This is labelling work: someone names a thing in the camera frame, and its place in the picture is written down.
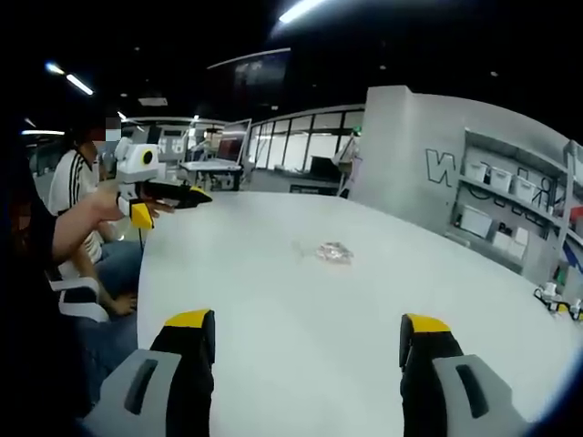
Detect computer monitor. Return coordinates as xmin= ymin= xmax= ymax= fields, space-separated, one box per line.
xmin=215 ymin=136 xmax=246 ymax=164

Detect clear resealable bag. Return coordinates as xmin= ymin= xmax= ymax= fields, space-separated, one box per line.
xmin=292 ymin=239 xmax=356 ymax=269

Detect person's left hand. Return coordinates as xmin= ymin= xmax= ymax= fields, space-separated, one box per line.
xmin=87 ymin=187 xmax=177 ymax=225

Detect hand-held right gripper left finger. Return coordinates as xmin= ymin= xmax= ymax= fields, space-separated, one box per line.
xmin=83 ymin=309 xmax=217 ymax=437

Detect white background desk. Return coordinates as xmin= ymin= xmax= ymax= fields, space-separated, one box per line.
xmin=178 ymin=159 xmax=244 ymax=191

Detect white and yellow devices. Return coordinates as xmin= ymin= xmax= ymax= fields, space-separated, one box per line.
xmin=532 ymin=281 xmax=583 ymax=323

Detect grey shelf unit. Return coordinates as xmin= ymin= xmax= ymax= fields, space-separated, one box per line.
xmin=446 ymin=127 xmax=583 ymax=279

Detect white flat box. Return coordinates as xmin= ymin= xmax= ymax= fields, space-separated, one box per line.
xmin=456 ymin=205 xmax=495 ymax=239

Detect white chair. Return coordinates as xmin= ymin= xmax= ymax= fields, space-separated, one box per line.
xmin=48 ymin=276 xmax=111 ymax=323

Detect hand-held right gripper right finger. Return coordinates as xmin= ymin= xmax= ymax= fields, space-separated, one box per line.
xmin=399 ymin=312 xmax=530 ymax=437

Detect person's blue jeans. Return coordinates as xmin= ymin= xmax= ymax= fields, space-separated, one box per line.
xmin=72 ymin=313 xmax=140 ymax=413

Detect white storage bin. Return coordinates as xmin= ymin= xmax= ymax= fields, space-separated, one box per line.
xmin=486 ymin=167 xmax=515 ymax=189
xmin=463 ymin=160 xmax=489 ymax=182
xmin=510 ymin=174 xmax=542 ymax=200

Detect long ceiling light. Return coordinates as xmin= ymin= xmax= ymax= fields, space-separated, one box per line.
xmin=65 ymin=73 xmax=95 ymax=97
xmin=277 ymin=0 xmax=330 ymax=25

